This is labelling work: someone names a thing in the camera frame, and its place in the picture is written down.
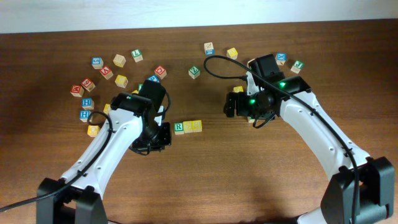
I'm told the red M block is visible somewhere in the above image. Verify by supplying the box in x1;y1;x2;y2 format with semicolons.
70;85;84;97

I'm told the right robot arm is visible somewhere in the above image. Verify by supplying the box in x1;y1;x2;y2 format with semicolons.
224;54;395;223

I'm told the wood block blue side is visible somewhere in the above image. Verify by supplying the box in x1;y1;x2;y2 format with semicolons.
204;42;215;55

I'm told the plain wood yellow block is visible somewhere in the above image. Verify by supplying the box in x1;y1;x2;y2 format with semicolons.
113;54;126;68

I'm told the yellow O block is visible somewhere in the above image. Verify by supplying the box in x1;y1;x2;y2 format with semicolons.
103;104;111;114

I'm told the blue H block lower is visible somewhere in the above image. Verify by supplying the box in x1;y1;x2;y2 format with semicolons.
79;110;93;122

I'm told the green L block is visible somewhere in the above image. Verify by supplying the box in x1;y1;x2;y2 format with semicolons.
131;49;143;62

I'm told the green Z block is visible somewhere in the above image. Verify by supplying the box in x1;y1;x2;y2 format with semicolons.
188;66;200;79

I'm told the yellow block bottom left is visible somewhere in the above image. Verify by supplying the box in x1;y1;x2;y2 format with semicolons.
87;125;101;137

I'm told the yellow block upper left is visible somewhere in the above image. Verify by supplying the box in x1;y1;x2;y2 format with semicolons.
115;75;128;88

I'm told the red 6 block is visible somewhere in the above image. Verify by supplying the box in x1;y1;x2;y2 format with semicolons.
81;78;96;92

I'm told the yellow S block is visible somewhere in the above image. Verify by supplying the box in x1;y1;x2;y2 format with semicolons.
183;121;193;133
192;120;203;133

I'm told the yellow block top right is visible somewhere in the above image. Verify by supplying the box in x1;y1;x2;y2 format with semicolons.
226;47;238;60

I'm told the blue H block upper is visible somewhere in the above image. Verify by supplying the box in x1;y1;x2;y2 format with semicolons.
81;98;95;110

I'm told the blue P block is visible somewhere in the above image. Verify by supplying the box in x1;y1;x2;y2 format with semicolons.
147;75;160;83

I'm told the red A block upper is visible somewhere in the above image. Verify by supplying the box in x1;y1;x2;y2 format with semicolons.
99;65;113;80

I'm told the yellow block centre right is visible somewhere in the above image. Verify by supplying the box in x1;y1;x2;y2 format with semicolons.
233;86;244;93

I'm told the blue 5 block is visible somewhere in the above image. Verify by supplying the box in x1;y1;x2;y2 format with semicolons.
91;57;104;70

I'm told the blue h block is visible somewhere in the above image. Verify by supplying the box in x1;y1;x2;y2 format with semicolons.
79;110;93;122
81;98;95;110

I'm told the red Q block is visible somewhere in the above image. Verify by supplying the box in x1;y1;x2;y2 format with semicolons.
154;65;167;80

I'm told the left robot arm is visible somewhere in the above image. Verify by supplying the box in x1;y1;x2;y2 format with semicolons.
36;80;171;223

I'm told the blue X block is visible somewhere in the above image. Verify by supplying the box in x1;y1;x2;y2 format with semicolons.
275;52;287;65

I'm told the green J block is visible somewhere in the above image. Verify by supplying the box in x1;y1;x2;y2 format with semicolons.
290;60;304;74

